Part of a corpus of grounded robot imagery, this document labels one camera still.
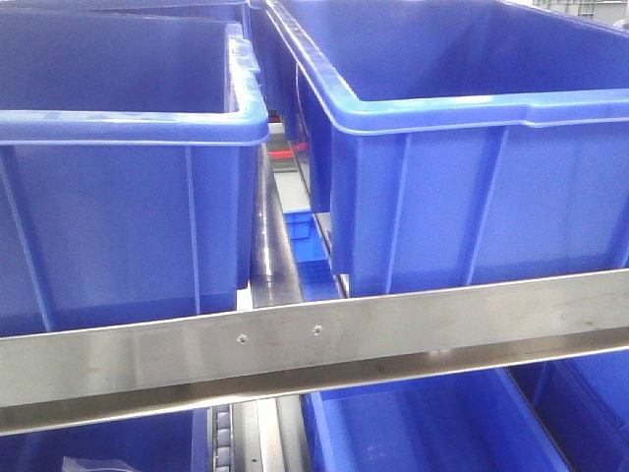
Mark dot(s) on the blue bin lower shelf right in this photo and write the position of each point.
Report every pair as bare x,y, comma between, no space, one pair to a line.
563,415

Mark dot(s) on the stainless steel shelf rack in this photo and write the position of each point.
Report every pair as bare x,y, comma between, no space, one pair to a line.
265,358

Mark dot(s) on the blue plastic bin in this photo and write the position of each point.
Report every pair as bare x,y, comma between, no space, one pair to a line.
128,164
457,142

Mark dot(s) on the blue plastic bin right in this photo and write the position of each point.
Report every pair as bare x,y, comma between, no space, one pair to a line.
457,142

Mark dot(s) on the blue plastic bin left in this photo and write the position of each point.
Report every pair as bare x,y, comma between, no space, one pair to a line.
128,164

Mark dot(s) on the blue bin shelf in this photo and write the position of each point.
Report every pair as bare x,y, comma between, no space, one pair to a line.
563,415
168,442

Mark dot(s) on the small blue bin far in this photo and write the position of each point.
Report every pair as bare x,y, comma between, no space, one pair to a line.
304,235

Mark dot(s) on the blue bin lower shelf left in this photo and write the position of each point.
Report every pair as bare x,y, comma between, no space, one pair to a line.
168,442

